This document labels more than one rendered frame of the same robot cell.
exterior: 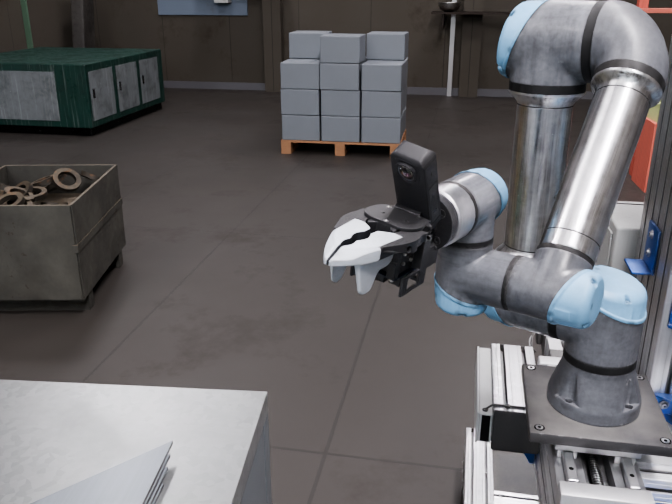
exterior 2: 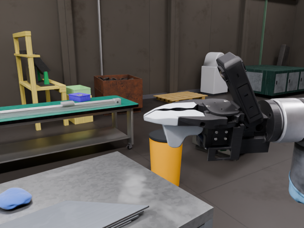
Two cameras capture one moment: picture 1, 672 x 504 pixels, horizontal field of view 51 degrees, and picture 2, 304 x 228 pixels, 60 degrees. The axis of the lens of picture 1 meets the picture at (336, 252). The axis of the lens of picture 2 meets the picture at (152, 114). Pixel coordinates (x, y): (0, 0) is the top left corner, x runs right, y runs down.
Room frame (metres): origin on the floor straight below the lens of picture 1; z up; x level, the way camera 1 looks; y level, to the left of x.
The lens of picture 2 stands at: (0.38, -0.29, 1.56)
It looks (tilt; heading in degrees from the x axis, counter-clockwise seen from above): 15 degrees down; 47
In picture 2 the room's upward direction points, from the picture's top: straight up
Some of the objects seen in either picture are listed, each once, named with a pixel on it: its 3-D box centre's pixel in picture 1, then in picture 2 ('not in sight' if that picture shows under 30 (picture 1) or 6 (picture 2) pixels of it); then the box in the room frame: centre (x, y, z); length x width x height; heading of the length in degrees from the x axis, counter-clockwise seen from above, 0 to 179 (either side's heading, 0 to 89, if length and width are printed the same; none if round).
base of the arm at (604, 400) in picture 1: (596, 376); not in sight; (1.03, -0.44, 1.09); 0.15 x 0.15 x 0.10
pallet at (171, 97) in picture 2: not in sight; (180, 97); (6.28, 4.76, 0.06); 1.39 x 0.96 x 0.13; 169
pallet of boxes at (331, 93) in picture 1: (346, 92); not in sight; (7.71, -0.11, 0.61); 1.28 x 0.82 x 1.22; 80
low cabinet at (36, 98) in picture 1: (63, 87); (267, 79); (9.51, 3.64, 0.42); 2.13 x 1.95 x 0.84; 169
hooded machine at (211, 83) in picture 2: not in sight; (215, 73); (7.83, 4.64, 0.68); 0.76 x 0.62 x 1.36; 169
